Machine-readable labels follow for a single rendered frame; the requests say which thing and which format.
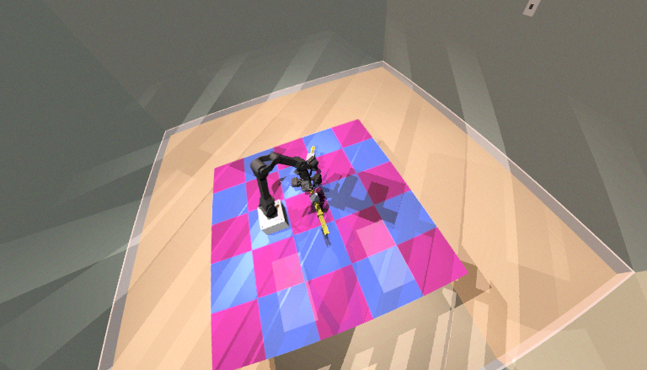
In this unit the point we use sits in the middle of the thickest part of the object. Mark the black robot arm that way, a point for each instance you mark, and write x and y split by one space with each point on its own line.
261 172

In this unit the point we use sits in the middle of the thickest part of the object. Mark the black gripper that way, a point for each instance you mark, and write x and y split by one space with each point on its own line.
297 182

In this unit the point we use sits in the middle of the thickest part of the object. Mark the yellow octagonal bar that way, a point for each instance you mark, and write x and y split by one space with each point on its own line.
317 208

